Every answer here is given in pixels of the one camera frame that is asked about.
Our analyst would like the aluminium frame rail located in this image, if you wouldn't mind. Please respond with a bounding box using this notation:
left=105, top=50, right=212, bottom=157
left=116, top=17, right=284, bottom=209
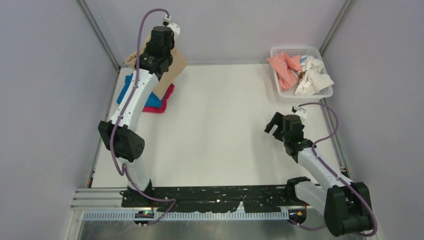
left=70, top=185, right=372, bottom=222

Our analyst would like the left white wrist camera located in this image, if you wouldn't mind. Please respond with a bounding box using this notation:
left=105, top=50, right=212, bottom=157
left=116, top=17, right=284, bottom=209
left=162, top=21, right=181, bottom=39

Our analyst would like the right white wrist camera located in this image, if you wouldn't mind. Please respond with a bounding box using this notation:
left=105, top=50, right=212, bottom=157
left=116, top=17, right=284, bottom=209
left=291, top=105, right=308, bottom=120

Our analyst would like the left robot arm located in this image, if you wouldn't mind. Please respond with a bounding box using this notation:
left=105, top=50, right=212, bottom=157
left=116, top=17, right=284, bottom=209
left=98, top=25, right=175, bottom=207

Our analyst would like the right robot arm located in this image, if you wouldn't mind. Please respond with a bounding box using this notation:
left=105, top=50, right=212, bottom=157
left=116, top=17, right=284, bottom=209
left=264, top=112, right=377, bottom=237

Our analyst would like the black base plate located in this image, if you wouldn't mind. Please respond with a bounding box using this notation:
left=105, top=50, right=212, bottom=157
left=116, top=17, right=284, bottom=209
left=120, top=184, right=306, bottom=213

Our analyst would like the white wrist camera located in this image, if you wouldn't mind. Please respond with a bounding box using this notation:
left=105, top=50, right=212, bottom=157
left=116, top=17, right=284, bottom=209
left=291, top=105, right=308, bottom=120
left=162, top=21, right=181, bottom=39

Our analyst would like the folded magenta t shirt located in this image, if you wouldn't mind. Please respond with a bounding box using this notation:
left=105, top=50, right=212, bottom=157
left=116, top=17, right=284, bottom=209
left=142, top=84, right=175, bottom=114

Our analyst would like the folded blue t shirt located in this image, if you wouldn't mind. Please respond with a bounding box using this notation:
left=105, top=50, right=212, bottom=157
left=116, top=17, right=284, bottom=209
left=116, top=74, right=162, bottom=108

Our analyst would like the white t shirt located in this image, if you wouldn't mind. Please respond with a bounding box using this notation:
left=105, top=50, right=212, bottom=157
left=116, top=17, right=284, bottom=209
left=294, top=55, right=334, bottom=96

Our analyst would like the white plastic basket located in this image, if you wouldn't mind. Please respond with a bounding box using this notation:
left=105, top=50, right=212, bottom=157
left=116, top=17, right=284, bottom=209
left=267, top=45, right=334, bottom=102

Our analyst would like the pink t shirt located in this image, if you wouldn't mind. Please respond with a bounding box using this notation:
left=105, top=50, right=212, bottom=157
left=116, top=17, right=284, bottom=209
left=267, top=52, right=302, bottom=91

